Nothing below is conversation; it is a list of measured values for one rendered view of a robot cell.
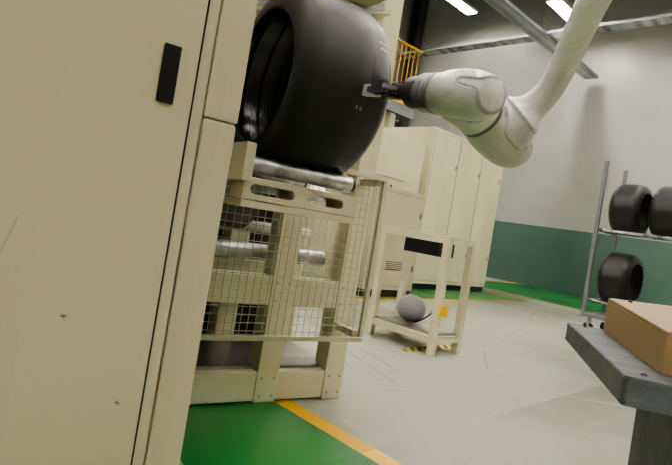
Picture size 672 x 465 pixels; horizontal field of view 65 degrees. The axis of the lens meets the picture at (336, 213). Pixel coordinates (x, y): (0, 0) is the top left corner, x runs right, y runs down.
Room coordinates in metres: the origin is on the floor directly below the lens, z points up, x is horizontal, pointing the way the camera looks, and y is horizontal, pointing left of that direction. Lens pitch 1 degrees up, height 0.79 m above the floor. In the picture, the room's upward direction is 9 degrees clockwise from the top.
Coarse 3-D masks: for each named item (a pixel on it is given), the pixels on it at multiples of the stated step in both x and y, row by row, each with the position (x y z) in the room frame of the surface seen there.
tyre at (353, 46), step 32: (288, 0) 1.45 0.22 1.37; (320, 0) 1.39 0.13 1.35; (256, 32) 1.63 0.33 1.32; (288, 32) 1.74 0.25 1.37; (320, 32) 1.34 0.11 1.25; (352, 32) 1.38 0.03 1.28; (256, 64) 1.78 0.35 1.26; (288, 64) 1.82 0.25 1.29; (320, 64) 1.32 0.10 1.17; (352, 64) 1.37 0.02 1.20; (384, 64) 1.43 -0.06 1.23; (256, 96) 1.80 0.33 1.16; (288, 96) 1.37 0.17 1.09; (320, 96) 1.34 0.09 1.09; (352, 96) 1.38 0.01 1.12; (256, 128) 1.79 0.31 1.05; (288, 128) 1.38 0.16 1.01; (320, 128) 1.38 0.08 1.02; (352, 128) 1.42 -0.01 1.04; (288, 160) 1.44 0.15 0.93; (320, 160) 1.46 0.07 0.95; (352, 160) 1.50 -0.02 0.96
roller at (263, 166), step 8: (256, 160) 1.37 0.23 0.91; (264, 160) 1.39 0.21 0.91; (272, 160) 1.41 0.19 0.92; (256, 168) 1.37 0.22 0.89; (264, 168) 1.38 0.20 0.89; (272, 168) 1.40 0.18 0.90; (280, 168) 1.41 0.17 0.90; (288, 168) 1.42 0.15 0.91; (296, 168) 1.44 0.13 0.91; (304, 168) 1.46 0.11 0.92; (272, 176) 1.42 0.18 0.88; (280, 176) 1.42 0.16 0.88; (288, 176) 1.43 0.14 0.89; (296, 176) 1.44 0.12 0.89; (304, 176) 1.45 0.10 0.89; (312, 176) 1.46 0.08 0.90; (320, 176) 1.48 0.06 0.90; (328, 176) 1.50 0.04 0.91; (336, 176) 1.51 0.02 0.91; (344, 176) 1.54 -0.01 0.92; (312, 184) 1.49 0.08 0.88; (320, 184) 1.49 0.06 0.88; (328, 184) 1.50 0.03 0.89; (336, 184) 1.51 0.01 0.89; (344, 184) 1.53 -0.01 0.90; (352, 184) 1.54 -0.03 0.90
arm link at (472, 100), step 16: (432, 80) 1.12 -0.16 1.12; (448, 80) 1.06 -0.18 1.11; (464, 80) 1.04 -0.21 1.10; (480, 80) 1.02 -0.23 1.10; (496, 80) 1.02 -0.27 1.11; (432, 96) 1.10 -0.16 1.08; (448, 96) 1.06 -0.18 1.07; (464, 96) 1.03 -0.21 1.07; (480, 96) 1.01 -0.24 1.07; (496, 96) 1.02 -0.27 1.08; (448, 112) 1.08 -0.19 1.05; (464, 112) 1.05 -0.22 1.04; (480, 112) 1.03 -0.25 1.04; (496, 112) 1.04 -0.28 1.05; (464, 128) 1.11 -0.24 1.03; (480, 128) 1.10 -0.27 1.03
